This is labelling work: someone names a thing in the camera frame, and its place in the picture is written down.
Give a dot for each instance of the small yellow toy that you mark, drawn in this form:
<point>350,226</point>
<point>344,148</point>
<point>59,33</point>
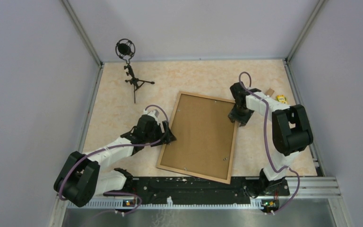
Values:
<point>282,99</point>

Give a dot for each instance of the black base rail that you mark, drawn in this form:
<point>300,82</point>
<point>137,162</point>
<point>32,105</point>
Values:
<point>198,191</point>

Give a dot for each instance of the white cable duct strip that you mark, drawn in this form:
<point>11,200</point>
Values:
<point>117,204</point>

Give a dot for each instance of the small brown wooden block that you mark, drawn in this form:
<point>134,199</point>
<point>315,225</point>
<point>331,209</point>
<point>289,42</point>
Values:
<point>269,92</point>

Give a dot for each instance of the wooden picture frame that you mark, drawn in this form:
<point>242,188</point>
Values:
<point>197,136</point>

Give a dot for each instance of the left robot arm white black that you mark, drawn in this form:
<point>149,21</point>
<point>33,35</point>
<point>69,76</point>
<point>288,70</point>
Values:
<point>83,175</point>

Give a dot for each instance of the black microphone on tripod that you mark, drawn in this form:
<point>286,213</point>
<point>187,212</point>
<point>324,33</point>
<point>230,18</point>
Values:
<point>125,50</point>

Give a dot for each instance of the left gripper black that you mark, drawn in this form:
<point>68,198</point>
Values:
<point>170,137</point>

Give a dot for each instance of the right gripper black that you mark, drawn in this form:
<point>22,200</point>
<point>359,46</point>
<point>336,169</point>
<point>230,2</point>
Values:
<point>243,120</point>

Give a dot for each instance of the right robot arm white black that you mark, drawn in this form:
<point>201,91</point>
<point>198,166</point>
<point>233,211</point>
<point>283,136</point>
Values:
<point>291,131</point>

